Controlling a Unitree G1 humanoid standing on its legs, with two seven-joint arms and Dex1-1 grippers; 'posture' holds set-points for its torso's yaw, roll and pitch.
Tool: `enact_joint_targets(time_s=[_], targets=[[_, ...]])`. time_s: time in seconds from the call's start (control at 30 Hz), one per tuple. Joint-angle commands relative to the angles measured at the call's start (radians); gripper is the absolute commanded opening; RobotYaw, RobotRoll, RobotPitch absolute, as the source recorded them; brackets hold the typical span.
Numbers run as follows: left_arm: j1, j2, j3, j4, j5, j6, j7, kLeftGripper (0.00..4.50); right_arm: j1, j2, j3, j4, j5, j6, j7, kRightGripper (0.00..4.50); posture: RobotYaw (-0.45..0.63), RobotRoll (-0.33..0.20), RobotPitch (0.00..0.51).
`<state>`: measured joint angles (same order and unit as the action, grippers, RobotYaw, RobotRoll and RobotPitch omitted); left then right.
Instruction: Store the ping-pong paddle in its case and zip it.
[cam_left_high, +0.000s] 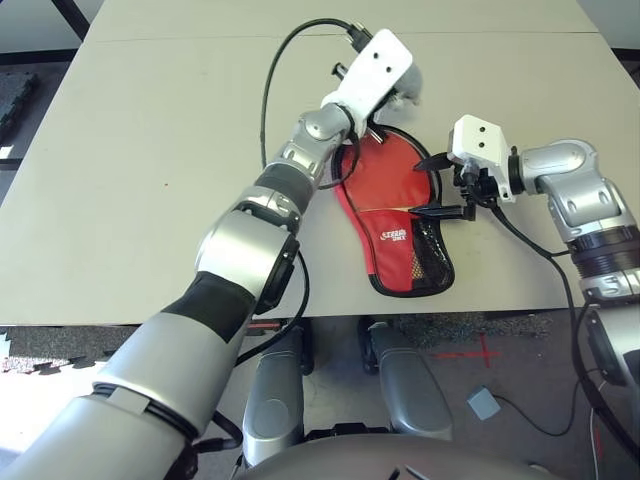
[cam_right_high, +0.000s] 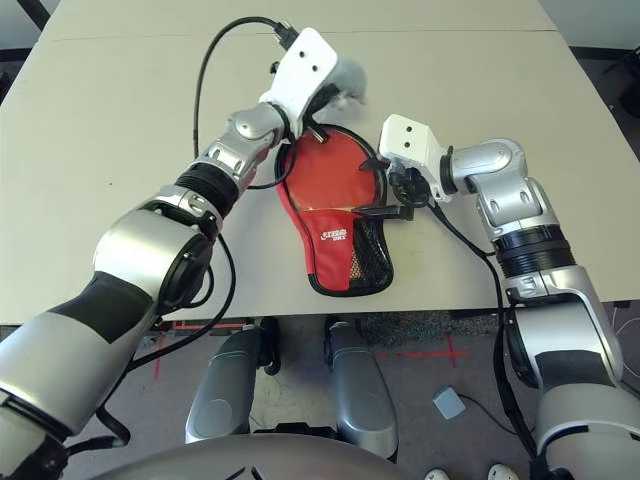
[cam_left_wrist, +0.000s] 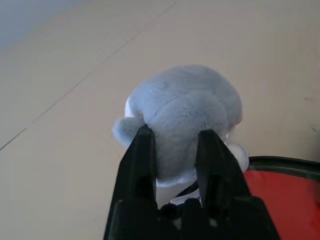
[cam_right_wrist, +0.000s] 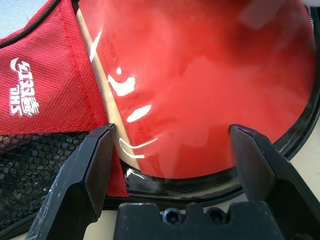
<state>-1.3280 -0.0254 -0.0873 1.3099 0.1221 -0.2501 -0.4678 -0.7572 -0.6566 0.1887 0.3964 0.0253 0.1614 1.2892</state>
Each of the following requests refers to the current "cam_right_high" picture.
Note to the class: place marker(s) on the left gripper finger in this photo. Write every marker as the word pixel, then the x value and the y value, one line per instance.
pixel 337 95

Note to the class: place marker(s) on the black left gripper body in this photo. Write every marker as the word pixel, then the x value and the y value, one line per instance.
pixel 315 122

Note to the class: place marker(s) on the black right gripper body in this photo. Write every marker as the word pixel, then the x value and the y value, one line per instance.
pixel 410 185

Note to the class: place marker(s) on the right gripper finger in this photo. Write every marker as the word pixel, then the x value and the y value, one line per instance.
pixel 390 211
pixel 379 164

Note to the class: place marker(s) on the red and black paddle case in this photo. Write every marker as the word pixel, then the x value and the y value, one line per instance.
pixel 330 250

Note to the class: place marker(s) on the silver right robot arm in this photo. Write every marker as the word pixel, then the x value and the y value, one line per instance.
pixel 520 200

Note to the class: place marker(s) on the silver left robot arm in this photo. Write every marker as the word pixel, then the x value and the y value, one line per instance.
pixel 150 260

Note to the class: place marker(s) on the speckled grey foam mat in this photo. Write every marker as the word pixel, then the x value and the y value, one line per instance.
pixel 425 325

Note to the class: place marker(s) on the grey robot right leg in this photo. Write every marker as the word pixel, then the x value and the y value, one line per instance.
pixel 362 390

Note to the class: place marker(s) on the grey robot leg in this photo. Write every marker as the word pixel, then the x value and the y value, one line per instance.
pixel 225 390
pixel 362 390

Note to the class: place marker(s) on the grey foot pedal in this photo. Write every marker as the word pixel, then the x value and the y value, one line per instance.
pixel 449 402

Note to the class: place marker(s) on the black chair base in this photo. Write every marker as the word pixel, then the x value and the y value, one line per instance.
pixel 627 82

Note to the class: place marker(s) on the grey robot left leg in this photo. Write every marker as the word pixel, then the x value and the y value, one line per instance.
pixel 225 390

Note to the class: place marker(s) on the white clog shoe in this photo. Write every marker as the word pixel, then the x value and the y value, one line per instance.
pixel 502 473
pixel 438 475

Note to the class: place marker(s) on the grey robot torso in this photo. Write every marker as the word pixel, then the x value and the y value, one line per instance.
pixel 270 462

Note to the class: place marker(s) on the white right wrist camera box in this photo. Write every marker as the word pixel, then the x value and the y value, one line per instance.
pixel 407 137

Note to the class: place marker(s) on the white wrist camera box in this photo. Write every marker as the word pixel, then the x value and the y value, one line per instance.
pixel 407 137
pixel 305 70

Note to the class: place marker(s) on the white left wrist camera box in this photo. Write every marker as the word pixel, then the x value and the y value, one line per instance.
pixel 305 70

